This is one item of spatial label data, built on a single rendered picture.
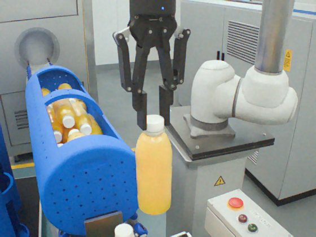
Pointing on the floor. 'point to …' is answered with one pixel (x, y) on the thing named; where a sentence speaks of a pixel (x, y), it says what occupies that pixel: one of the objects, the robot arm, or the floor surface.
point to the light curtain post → (90, 49)
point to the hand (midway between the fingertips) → (153, 108)
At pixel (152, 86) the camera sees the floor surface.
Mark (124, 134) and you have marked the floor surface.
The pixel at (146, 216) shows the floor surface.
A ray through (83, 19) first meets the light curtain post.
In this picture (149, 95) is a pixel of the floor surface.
